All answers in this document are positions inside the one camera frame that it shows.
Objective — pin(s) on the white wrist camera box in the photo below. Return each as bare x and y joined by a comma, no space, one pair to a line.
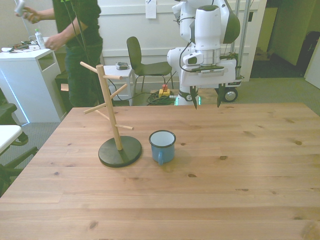
193,60

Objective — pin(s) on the blue enamel mug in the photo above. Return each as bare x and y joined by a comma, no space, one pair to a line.
162,150

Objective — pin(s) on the grey gadget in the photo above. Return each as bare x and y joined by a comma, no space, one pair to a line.
122,66

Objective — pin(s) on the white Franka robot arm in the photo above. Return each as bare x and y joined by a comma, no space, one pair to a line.
207,30

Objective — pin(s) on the person's left hand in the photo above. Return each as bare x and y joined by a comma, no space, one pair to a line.
55,43

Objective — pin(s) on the white plastic bottle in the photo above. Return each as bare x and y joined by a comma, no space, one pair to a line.
40,40

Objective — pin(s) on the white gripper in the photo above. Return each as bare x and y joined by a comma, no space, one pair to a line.
212,78

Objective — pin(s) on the white paper sheet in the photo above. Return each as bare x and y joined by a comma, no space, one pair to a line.
150,10

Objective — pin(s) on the wooden mug tree black base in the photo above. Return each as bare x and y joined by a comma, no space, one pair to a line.
120,155

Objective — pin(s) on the person's right forearm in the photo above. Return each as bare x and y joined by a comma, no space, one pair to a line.
47,14

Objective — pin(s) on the yellow emergency stop button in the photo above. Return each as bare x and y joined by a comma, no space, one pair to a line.
164,92

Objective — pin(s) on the person's right hand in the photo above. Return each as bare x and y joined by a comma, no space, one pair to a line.
31,15

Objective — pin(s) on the white handheld controller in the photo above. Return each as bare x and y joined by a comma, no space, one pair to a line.
20,7

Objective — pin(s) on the black suitcase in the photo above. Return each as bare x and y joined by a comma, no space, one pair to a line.
308,53

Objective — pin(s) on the small white side table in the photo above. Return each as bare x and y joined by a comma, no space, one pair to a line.
123,73

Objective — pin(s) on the aluminium pole frame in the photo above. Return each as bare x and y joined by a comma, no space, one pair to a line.
242,37

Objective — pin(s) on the white cabinet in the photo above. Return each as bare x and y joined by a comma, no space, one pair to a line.
22,85

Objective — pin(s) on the black office chair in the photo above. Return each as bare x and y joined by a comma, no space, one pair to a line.
10,165

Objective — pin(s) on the white side desk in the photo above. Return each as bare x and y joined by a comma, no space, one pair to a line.
7,135

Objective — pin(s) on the person's left forearm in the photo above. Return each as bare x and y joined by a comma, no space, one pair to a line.
73,33

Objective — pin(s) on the person in dark clothes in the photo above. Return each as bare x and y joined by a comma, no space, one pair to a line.
82,65

